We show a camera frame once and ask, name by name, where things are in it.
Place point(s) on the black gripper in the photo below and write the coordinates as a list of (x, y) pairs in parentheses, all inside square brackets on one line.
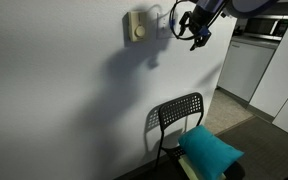
[(202, 20)]

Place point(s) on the white base cabinet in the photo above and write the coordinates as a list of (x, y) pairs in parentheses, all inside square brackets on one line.
[(245, 70)]

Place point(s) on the grey countertop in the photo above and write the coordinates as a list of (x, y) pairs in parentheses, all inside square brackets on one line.
[(257, 41)]

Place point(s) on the stainless steel microwave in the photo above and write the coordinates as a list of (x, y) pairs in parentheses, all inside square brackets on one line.
[(267, 26)]

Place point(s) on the black perforated metal chair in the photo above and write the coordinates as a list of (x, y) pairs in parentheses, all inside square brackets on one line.
[(180, 108)]

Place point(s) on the white tall cabinet panel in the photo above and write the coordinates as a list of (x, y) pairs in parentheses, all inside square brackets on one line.
[(280, 66)]

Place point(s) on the teal pillow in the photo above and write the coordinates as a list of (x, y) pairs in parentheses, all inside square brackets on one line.
[(207, 151)]

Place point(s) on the pale yellow seat cushion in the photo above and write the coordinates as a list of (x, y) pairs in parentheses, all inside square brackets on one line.
[(187, 168)]

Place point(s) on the white wall outlet plate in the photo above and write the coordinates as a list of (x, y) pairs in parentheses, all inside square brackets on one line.
[(163, 26)]

